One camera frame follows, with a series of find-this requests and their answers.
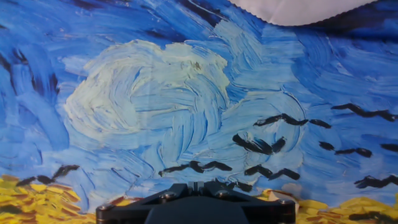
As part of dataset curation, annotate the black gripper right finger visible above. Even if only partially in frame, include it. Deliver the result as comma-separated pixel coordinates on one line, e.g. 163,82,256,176
196,182,296,224

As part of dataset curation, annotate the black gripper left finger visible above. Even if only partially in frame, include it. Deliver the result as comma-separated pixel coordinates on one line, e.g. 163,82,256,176
95,182,197,224

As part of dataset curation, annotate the painted wheatfield print cloth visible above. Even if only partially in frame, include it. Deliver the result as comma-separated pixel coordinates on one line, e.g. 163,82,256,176
0,0,398,224

